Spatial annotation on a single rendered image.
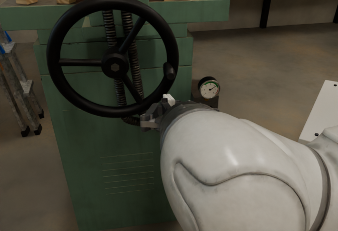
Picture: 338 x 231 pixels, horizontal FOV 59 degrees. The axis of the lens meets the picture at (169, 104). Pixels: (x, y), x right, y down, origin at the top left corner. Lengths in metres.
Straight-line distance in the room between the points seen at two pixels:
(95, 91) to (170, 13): 0.32
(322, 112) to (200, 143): 0.60
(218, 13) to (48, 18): 0.45
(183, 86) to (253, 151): 0.73
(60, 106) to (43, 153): 0.85
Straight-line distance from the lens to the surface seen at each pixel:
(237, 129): 0.24
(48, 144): 1.84
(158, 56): 0.87
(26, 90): 1.86
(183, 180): 0.23
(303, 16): 4.12
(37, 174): 1.66
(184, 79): 0.92
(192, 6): 0.84
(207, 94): 0.89
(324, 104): 0.85
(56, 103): 0.95
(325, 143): 0.33
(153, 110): 0.49
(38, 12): 0.85
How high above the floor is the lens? 1.08
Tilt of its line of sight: 32 degrees down
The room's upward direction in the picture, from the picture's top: straight up
